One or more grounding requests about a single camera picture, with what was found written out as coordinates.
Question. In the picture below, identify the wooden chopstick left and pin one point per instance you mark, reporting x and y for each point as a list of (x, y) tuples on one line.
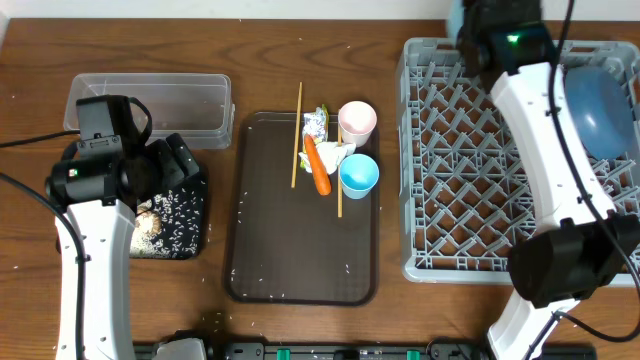
[(296, 137)]

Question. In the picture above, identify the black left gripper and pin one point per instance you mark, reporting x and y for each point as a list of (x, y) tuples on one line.
[(178, 170)]

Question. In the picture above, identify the pile of white rice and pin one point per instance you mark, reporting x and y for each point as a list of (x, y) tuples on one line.
[(175, 220)]

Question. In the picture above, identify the black rail with green clips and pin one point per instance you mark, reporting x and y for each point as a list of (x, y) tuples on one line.
[(190, 344)]

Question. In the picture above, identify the orange carrot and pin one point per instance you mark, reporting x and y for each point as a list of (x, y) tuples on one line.
[(320, 176)]

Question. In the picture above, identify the white paper napkin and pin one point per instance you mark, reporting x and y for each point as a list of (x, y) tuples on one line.
[(332, 154)]

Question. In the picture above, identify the foil snack wrapper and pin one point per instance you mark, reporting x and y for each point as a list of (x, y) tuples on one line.
[(315, 124)]

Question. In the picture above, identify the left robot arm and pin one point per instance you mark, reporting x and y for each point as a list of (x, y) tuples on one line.
[(117, 194)]

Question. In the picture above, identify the clear plastic bin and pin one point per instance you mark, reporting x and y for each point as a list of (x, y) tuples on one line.
[(197, 106)]

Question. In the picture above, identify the black waste bin tray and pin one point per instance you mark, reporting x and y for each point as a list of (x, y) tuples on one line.
[(195, 200)]

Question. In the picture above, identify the pink plastic cup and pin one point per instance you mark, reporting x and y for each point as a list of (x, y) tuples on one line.
[(357, 120)]

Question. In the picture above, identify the light blue plastic cup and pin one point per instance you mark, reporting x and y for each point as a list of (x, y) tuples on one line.
[(358, 174)]

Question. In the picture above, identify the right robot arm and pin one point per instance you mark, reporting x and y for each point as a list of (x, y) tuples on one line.
[(582, 242)]

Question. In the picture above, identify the wooden chopstick right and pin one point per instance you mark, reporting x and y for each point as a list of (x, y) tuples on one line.
[(340, 193)]

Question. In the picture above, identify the brown dried mushroom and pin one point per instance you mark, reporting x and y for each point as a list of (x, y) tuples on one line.
[(148, 225)]

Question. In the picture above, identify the grey plastic dishwasher rack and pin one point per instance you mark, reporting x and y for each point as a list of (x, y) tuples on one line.
[(464, 197)]

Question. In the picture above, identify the wooden chopstick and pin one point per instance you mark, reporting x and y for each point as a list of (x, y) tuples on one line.
[(340, 193), (296, 137)]

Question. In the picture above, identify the dark blue plate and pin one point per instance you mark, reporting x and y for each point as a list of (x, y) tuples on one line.
[(600, 111)]

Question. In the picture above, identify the dark brown serving tray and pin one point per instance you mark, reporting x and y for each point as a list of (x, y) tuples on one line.
[(288, 244)]

